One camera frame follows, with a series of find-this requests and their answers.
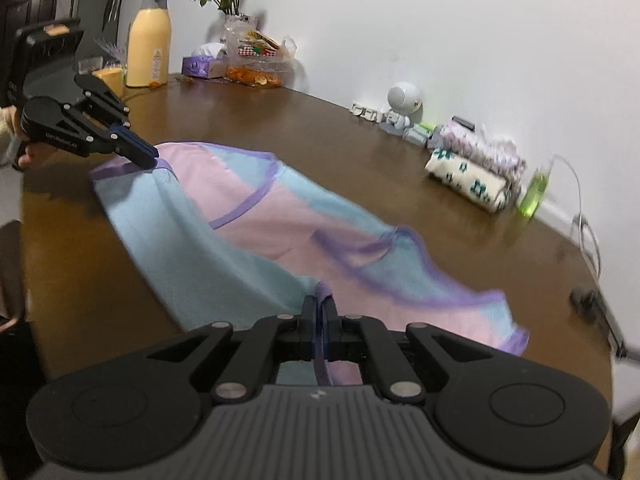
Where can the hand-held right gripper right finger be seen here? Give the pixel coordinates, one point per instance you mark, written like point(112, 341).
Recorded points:
point(328, 332)

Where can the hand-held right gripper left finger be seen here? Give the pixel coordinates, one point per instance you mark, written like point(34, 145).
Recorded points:
point(309, 332)

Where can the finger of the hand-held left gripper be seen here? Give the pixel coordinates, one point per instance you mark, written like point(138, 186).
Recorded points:
point(102, 97)
point(131, 144)

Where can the pink and blue mesh vest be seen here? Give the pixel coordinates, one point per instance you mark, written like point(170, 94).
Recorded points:
point(260, 220)

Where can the person's left hand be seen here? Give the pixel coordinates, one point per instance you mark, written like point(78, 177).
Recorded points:
point(35, 155)

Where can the dark wooden door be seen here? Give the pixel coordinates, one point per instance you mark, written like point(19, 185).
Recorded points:
point(30, 10)

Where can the yellow lotion bottle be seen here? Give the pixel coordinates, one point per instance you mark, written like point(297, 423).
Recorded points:
point(148, 45)

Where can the purple tissue box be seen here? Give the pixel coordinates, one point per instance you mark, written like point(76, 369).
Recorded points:
point(202, 66)

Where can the clear plastic snack bag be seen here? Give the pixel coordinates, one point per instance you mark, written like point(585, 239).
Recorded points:
point(260, 60)

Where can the clear glass vase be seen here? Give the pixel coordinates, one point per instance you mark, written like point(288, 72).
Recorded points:
point(240, 27)

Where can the cream green-flower folded cloth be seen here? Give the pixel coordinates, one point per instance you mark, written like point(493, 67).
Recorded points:
point(470, 180)

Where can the small green packet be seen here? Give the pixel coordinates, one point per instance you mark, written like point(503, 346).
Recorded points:
point(421, 132)

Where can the grey tin box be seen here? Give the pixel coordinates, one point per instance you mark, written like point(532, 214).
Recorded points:
point(434, 139)

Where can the pink floral folded cloth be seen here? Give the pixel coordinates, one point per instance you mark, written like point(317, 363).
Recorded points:
point(485, 152)

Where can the white astronaut figurine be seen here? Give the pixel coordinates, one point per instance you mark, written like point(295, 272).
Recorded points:
point(402, 105)

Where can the green spray bottle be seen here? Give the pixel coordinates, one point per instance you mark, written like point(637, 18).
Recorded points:
point(534, 192)

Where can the small black box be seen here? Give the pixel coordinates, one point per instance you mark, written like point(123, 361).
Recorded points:
point(464, 123)

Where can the long white power strip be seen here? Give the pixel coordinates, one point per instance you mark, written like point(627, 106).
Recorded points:
point(560, 212)

